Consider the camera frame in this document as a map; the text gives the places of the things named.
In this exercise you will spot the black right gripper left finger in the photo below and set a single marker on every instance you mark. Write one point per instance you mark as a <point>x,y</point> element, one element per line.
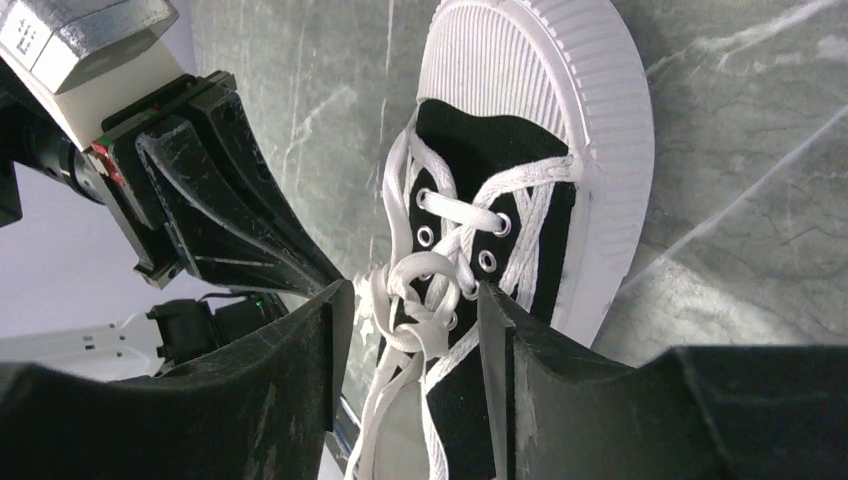
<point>258,408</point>

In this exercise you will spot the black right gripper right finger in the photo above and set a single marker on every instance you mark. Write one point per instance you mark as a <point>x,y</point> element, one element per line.
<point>558,410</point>

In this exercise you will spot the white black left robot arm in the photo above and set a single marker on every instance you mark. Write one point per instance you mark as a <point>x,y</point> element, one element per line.
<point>144,344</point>

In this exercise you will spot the black white canvas sneaker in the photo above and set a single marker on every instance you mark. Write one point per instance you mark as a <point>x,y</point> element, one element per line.
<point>572,68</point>

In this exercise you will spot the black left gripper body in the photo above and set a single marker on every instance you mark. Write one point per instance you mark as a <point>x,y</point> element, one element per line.
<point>102,74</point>

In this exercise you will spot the white shoelace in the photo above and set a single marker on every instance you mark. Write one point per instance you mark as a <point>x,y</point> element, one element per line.
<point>471,201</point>

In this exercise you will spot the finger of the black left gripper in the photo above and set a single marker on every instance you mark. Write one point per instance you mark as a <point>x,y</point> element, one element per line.
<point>263,235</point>
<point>175,163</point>

